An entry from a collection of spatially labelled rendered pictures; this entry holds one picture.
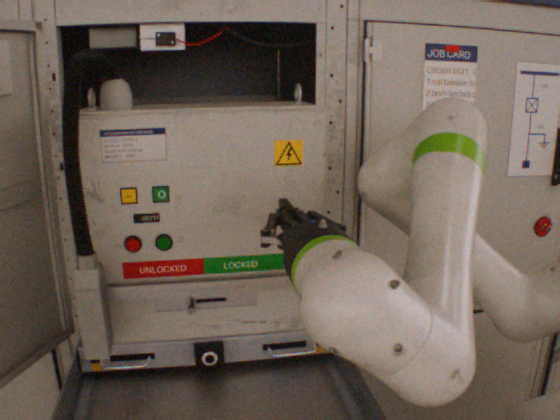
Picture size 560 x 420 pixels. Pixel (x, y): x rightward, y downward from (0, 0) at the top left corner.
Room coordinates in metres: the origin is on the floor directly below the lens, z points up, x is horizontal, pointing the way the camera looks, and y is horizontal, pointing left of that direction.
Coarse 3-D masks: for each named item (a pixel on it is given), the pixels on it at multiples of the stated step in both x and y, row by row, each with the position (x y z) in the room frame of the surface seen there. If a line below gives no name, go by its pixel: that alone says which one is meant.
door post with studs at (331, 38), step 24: (336, 0) 1.19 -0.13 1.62; (336, 24) 1.19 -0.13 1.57; (336, 48) 1.19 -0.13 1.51; (336, 72) 1.19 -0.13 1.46; (336, 96) 1.19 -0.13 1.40; (336, 120) 1.19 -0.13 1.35; (336, 144) 1.19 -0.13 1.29; (336, 168) 1.19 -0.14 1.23; (336, 192) 1.19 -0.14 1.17; (336, 216) 1.19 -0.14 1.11
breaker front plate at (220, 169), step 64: (128, 128) 0.90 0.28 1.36; (192, 128) 0.92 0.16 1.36; (256, 128) 0.94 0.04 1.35; (320, 128) 0.96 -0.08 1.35; (192, 192) 0.92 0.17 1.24; (256, 192) 0.94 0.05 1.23; (320, 192) 0.96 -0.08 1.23; (128, 256) 0.89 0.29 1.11; (192, 256) 0.91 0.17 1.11; (128, 320) 0.89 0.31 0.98; (192, 320) 0.91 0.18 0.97; (256, 320) 0.94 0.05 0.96
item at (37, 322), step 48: (0, 48) 0.95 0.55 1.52; (0, 96) 0.97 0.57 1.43; (0, 144) 0.96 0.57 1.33; (48, 144) 1.06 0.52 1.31; (0, 192) 0.92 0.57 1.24; (0, 240) 0.92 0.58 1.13; (48, 240) 1.06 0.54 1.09; (0, 288) 0.90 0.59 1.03; (48, 288) 1.04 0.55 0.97; (0, 336) 0.88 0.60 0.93; (48, 336) 1.01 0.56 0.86; (0, 384) 0.82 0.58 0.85
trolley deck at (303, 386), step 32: (96, 384) 0.85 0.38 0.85; (128, 384) 0.85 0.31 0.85; (160, 384) 0.86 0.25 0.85; (192, 384) 0.86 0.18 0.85; (224, 384) 0.86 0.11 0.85; (256, 384) 0.86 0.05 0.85; (288, 384) 0.86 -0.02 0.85; (320, 384) 0.86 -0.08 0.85; (96, 416) 0.74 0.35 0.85; (128, 416) 0.75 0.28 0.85; (160, 416) 0.75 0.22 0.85; (192, 416) 0.76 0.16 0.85; (224, 416) 0.76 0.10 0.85; (256, 416) 0.76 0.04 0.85; (288, 416) 0.76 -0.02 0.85; (320, 416) 0.76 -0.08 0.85
